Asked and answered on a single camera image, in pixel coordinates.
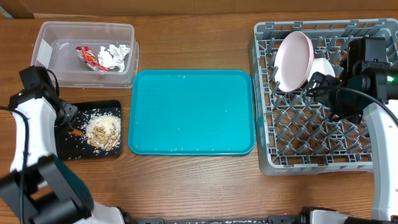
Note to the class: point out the foil wrapper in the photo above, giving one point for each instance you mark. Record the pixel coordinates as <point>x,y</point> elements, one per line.
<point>113,56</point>

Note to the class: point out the peanut shells pile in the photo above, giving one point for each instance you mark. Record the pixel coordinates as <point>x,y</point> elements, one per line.
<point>105,139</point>

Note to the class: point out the white rice pile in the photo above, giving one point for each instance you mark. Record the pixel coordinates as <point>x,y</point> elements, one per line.
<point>105,121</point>

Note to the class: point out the grey dishwasher rack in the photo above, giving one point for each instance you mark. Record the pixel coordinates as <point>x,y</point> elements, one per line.
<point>294,135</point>

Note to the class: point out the cream bowl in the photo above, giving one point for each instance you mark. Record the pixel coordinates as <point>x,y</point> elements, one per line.
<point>323,66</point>

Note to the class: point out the large white plate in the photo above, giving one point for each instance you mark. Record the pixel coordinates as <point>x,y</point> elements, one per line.
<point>293,60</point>

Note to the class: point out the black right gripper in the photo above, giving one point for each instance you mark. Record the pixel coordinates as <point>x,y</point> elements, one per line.
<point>355,116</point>

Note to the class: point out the red snack wrapper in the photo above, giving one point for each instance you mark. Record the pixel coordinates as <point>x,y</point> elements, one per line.
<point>89,59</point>

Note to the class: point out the black food waste tray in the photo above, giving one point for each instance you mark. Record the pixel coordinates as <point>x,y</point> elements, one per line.
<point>70,146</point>

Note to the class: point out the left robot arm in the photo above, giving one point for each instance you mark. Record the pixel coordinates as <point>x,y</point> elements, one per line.
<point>40,188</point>

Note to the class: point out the clear plastic waste bin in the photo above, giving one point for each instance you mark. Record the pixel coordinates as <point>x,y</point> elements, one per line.
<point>55,49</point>

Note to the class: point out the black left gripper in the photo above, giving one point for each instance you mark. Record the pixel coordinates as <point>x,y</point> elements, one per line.
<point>72,111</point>

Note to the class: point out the orange carrot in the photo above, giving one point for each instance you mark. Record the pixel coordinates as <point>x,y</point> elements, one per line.
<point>77,132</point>

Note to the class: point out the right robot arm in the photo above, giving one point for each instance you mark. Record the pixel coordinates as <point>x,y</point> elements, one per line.
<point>381,122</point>

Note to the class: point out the teal serving tray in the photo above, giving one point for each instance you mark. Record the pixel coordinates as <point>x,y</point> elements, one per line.
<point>192,113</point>

